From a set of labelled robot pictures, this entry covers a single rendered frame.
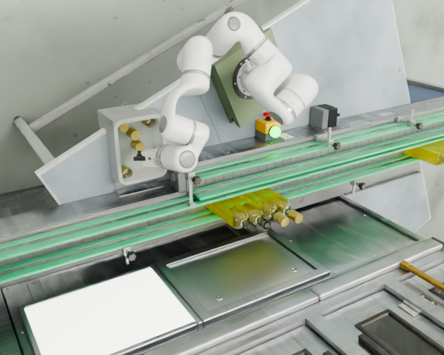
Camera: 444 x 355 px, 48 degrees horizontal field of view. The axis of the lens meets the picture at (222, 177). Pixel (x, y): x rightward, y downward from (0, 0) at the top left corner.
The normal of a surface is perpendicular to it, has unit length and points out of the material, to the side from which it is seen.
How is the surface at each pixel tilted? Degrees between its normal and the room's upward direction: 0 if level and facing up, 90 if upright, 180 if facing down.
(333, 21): 0
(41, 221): 90
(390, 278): 90
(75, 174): 0
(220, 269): 90
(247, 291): 91
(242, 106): 2
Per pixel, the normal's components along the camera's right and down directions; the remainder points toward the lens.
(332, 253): -0.01, -0.92
